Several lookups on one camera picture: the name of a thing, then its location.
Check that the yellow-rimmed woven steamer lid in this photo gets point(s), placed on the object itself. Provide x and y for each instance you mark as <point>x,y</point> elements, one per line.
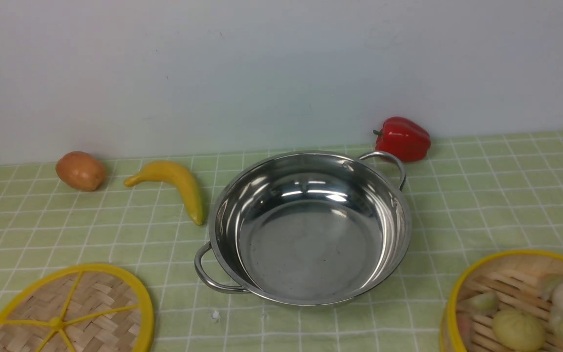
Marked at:
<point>82,308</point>

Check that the yellow-rimmed bamboo steamer basket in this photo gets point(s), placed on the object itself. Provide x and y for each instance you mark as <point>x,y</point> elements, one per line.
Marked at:
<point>513,276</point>

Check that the yellow banana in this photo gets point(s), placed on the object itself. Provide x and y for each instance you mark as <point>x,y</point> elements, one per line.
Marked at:
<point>178,176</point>

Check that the red bell pepper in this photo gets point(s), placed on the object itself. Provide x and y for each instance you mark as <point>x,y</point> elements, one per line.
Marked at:
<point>404,139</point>

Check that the brown potato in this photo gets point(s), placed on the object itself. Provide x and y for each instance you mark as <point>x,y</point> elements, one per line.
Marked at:
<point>81,171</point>

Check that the small green dumpling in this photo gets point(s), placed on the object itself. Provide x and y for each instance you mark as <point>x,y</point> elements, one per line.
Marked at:
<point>484,304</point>

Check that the yellow-green round bun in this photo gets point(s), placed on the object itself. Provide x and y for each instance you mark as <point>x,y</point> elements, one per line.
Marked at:
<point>518,330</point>

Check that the stainless steel two-handled pot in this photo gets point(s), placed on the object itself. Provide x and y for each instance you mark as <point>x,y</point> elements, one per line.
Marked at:
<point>309,228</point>

